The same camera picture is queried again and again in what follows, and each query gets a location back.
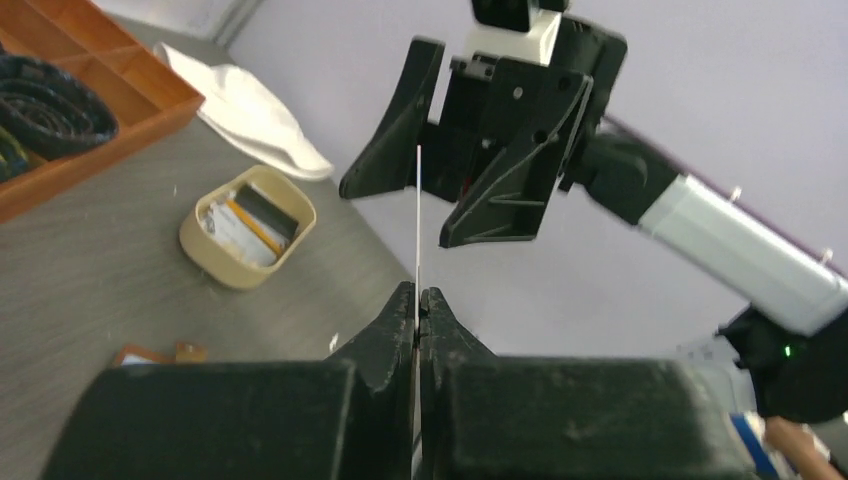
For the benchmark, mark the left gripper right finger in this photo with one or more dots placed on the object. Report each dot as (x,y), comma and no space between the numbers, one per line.
(491,417)

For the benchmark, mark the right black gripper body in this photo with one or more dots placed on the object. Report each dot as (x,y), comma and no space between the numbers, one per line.
(454,148)

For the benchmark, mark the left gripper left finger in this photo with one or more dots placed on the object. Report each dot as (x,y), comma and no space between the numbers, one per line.
(348,416)

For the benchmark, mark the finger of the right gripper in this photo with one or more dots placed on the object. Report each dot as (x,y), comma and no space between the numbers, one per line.
(534,136)
(387,161)

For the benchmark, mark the thin card edge-on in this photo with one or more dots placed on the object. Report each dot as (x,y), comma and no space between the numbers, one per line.
(417,264)

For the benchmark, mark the beige oval card tray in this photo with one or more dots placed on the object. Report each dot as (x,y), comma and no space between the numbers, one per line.
(220,264)

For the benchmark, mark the brown leather card holder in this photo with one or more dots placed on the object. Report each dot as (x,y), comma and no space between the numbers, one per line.
(184,353)

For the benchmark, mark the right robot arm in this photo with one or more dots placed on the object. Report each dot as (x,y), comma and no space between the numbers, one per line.
(792,338)

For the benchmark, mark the white card in tray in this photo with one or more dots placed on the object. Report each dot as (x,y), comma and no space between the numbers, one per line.
(229,231)

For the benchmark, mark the white bucket hat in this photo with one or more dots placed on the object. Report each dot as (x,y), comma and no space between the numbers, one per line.
(245,113)

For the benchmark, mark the orange wooden divider tray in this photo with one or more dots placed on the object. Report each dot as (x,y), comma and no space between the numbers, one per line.
(148,99)

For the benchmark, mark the rolled dark belt centre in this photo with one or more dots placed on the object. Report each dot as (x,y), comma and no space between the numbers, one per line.
(49,111)

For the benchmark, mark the rolled dark belt bottom-left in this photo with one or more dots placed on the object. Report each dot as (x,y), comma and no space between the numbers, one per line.
(14,158)

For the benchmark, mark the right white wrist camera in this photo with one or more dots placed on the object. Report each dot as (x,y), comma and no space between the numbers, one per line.
(520,29)

